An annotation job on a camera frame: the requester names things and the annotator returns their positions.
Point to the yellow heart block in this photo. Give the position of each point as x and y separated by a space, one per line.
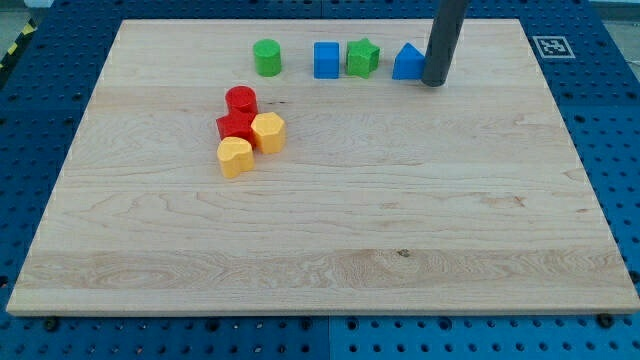
235 156

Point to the white fiducial marker tag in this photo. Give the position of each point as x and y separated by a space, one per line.
553 47

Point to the red star block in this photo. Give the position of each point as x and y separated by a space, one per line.
236 124

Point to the green star block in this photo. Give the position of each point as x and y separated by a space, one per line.
362 58

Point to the yellow hexagon block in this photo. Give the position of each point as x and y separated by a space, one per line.
269 131

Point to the blue cube block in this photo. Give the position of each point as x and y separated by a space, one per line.
326 57

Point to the blue triangle block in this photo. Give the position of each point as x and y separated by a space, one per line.
408 63

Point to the yellow black hazard tape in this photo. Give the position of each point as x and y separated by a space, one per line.
17 48

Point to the green cylinder block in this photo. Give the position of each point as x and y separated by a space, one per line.
267 57

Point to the red cylinder block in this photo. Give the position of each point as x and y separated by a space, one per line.
241 99

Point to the light wooden board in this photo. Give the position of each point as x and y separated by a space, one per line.
388 198

